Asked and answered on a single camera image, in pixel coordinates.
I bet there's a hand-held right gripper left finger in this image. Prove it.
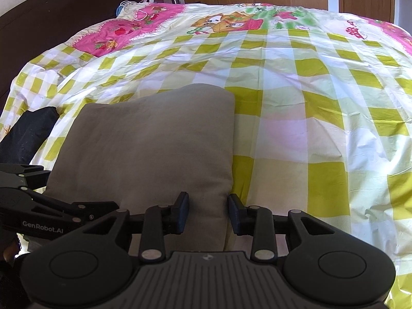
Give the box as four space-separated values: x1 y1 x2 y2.
82 192 190 262

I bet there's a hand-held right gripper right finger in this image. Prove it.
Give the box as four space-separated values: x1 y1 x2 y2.
227 194 337 262

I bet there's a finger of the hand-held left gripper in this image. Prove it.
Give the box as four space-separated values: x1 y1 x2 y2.
0 164 53 189
22 187 120 230

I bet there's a beige grey pillow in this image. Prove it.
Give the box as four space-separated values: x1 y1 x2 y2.
42 84 235 252

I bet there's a dark cloth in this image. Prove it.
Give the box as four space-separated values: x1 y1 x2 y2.
0 106 60 165

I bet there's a checked printed bed sheet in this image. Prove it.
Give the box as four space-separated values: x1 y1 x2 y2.
0 3 412 309

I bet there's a dark wooden headboard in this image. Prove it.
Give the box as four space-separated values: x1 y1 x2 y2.
0 0 142 104

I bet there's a blue face mask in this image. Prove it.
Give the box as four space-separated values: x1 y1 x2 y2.
116 2 152 22

